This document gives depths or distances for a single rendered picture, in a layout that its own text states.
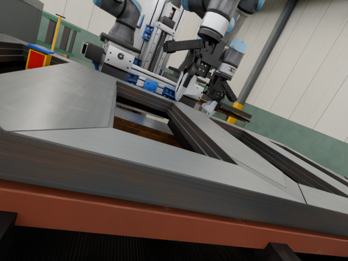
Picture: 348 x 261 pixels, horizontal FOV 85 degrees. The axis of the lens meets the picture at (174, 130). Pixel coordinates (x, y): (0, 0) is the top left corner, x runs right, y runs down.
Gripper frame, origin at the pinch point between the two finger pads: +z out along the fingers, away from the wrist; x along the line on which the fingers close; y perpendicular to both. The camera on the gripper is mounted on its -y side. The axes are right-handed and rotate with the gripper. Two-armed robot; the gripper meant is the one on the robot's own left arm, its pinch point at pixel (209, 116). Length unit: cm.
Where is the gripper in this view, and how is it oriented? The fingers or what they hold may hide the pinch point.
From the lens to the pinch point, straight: 95.0
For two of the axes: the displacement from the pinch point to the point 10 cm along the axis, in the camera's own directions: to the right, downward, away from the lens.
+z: -3.9, 8.9, 2.5
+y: -8.9, -2.9, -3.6
